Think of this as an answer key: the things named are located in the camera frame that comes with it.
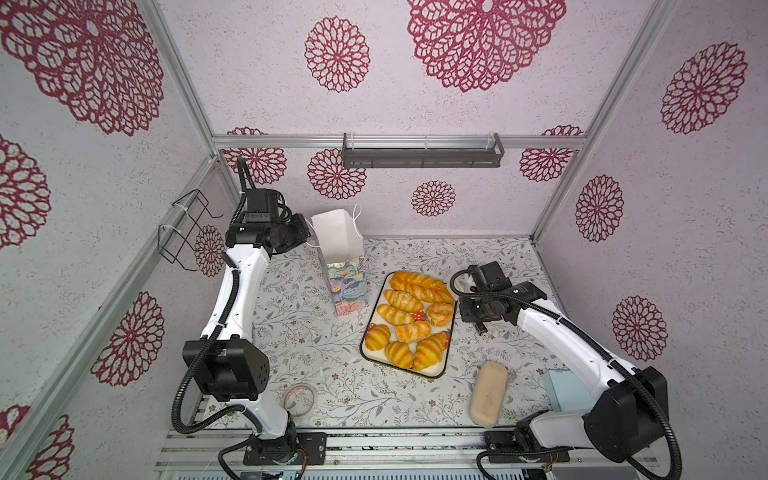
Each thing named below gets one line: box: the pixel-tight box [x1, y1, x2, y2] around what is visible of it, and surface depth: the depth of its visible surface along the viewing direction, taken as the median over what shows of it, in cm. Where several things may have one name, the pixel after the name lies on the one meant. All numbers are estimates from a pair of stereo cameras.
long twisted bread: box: [390, 271, 455, 303], surface depth 105 cm
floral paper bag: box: [311, 208, 369, 317], surface depth 93 cm
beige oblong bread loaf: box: [470, 360, 509, 427], surface depth 81 cm
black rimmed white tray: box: [360, 271, 458, 379], surface depth 94 cm
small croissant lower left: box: [365, 323, 391, 351], surface depth 91 cm
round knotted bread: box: [426, 302, 454, 326], surface depth 96 cm
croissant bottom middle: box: [384, 341, 413, 369], surface depth 87 cm
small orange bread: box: [396, 321, 432, 343], surface depth 92 cm
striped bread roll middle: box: [376, 304, 415, 325], surface depth 97 cm
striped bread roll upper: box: [384, 289, 424, 313], surface depth 99 cm
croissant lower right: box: [413, 331, 447, 371], surface depth 88 cm
